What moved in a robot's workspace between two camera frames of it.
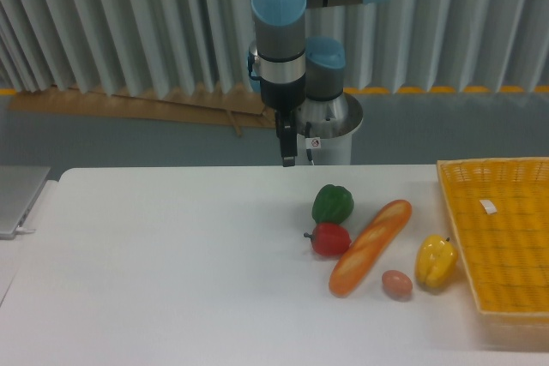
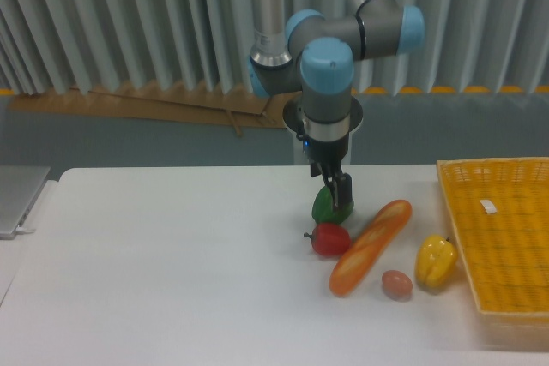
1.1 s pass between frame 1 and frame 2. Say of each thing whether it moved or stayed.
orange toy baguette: stayed
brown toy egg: stayed
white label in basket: stayed
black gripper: moved
